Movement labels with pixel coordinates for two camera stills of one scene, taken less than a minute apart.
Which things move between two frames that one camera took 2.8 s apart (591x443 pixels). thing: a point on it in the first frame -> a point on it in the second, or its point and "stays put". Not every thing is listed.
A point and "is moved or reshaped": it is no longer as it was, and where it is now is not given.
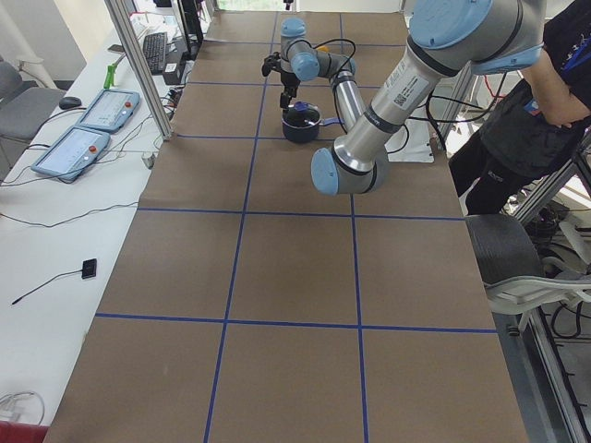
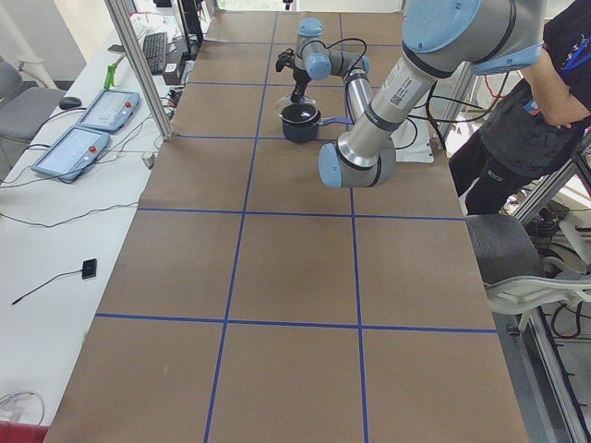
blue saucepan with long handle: (308, 133) stays put
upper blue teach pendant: (110, 110) stays put
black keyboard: (155, 49) stays put
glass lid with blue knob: (301, 114) is moved or reshaped
